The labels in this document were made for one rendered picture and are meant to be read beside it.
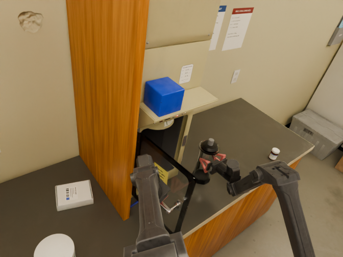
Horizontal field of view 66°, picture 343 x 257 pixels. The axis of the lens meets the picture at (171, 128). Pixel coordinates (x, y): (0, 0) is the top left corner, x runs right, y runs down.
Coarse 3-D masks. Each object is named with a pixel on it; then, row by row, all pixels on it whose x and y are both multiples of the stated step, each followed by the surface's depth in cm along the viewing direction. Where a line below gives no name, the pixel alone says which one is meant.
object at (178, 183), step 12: (144, 144) 102; (156, 156) 99; (168, 156) 94; (168, 168) 96; (180, 168) 91; (168, 180) 99; (180, 180) 94; (192, 180) 89; (168, 192) 102; (180, 192) 96; (192, 192) 92; (168, 204) 106; (180, 204) 99; (168, 216) 109; (180, 216) 102; (168, 228) 113; (180, 228) 106
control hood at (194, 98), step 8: (192, 88) 111; (200, 88) 112; (184, 96) 105; (192, 96) 106; (200, 96) 106; (208, 96) 107; (144, 104) 96; (184, 104) 100; (192, 104) 101; (200, 104) 102; (208, 104) 105; (144, 112) 93; (152, 112) 93; (176, 112) 95; (184, 112) 98; (144, 120) 95; (152, 120) 91; (160, 120) 92
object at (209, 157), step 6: (204, 150) 132; (198, 156) 139; (204, 156) 135; (210, 156) 134; (198, 162) 139; (198, 168) 140; (210, 168) 139; (198, 174) 142; (204, 174) 141; (210, 174) 145; (204, 180) 143
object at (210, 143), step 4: (208, 140) 134; (212, 140) 133; (204, 144) 134; (208, 144) 134; (212, 144) 134; (216, 144) 136; (204, 148) 133; (208, 148) 132; (212, 148) 132; (216, 148) 134
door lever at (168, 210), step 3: (162, 201) 101; (162, 204) 100; (165, 204) 100; (174, 204) 102; (177, 204) 100; (162, 207) 100; (165, 207) 99; (168, 207) 99; (171, 207) 100; (174, 207) 100; (177, 207) 101; (165, 210) 99; (168, 210) 98; (171, 210) 99; (168, 213) 98
